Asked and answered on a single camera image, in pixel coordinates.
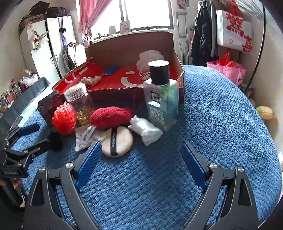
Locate black bags on wardrobe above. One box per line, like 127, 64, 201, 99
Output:
18, 1, 68, 35

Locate black clothes rack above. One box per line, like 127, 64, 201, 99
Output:
242, 1, 266, 92

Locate white chair with bags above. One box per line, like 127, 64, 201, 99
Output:
63, 42, 87, 71

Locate white wardrobe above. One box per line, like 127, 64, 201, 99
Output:
19, 16, 76, 83

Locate dark side table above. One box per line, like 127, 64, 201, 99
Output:
1, 77, 51, 132

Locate white red shopping bag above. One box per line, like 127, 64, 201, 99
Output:
216, 10, 253, 53

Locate yellow green plush toy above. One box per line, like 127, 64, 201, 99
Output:
256, 106, 277, 120

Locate beige round powder puff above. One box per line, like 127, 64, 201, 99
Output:
101, 126, 133, 158

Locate red mesh bath ball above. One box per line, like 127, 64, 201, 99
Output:
52, 102, 76, 136

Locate person's left hand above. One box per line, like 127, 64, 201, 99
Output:
0, 178, 22, 190

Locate beige fuzzy scrunchie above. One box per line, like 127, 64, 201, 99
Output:
80, 76, 101, 87

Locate black hair scrunchie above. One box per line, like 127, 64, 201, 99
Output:
47, 130, 63, 151

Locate clear bottle black cap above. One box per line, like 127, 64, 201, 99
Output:
143, 60, 179, 131

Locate doll hanging on wardrobe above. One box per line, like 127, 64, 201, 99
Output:
30, 30, 48, 51

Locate white mesh bath pouf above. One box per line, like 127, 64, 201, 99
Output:
136, 50, 164, 77

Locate dark patterned small box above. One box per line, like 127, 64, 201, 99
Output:
37, 90, 66, 128

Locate blue knitted table cover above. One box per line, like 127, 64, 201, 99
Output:
10, 64, 277, 230

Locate metal crutch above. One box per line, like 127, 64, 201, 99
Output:
176, 11, 189, 65

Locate red knitted pouch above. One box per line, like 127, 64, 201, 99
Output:
90, 106, 133, 129

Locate white paper packet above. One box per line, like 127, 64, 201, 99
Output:
75, 125, 106, 152

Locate black jacket on rack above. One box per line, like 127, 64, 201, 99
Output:
190, 1, 219, 67

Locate blue cloth piece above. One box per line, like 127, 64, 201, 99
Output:
101, 66, 119, 77

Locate pink plastic bag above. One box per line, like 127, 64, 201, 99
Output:
206, 51, 246, 86

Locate pink curtain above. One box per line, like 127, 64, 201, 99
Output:
78, 0, 112, 46

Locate white small plush toy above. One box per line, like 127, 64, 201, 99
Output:
128, 115, 163, 146

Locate glass jar with lid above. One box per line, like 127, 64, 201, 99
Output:
64, 83, 96, 127

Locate red lined cardboard box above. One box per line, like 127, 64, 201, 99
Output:
53, 30, 184, 103

